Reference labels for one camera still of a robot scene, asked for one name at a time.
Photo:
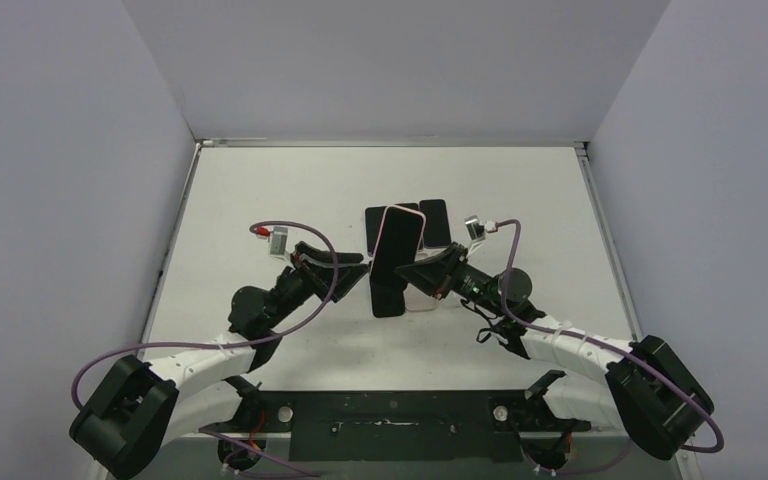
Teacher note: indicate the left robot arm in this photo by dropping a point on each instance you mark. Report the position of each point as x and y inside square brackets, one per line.
[139, 406]

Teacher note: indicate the clear phone case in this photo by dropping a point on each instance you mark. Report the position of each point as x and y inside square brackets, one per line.
[451, 255]

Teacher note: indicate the beige phone case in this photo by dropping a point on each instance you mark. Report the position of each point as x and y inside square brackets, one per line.
[416, 301]

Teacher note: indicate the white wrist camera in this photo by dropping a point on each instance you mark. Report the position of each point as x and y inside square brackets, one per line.
[277, 242]
[478, 230]

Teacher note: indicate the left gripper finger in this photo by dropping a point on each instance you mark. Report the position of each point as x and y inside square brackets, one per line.
[348, 277]
[340, 258]

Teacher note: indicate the aluminium table frame rail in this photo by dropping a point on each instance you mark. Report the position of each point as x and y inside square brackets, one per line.
[580, 148]

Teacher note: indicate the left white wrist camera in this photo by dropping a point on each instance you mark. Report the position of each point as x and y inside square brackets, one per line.
[277, 242]

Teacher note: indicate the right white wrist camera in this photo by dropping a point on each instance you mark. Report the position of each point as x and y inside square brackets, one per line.
[478, 230]

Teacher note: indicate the black phone case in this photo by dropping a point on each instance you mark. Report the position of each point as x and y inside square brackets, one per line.
[386, 301]

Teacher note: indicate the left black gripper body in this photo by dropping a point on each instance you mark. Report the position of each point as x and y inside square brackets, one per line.
[305, 280]

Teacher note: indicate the black smartphone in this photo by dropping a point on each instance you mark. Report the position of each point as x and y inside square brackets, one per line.
[414, 206]

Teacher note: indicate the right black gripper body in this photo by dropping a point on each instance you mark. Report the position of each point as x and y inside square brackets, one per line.
[450, 268]

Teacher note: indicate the phone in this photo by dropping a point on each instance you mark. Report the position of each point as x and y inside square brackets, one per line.
[437, 233]
[373, 217]
[397, 244]

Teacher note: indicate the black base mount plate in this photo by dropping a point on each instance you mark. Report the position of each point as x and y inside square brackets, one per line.
[400, 426]

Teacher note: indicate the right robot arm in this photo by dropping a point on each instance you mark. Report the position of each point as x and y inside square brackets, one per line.
[641, 387]

